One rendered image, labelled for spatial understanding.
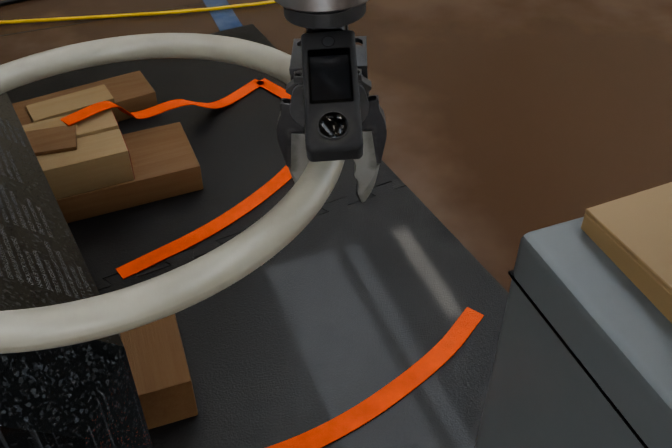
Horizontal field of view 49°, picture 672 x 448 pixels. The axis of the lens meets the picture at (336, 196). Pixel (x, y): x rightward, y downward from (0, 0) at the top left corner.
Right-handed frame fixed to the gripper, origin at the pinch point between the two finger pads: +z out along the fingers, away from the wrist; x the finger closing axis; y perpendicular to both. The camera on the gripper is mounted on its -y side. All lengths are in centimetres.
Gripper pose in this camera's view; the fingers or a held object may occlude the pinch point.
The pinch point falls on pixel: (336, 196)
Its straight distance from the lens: 73.4
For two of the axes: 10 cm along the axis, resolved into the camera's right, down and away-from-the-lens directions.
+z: 0.5, 7.9, 6.2
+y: 0.2, -6.2, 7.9
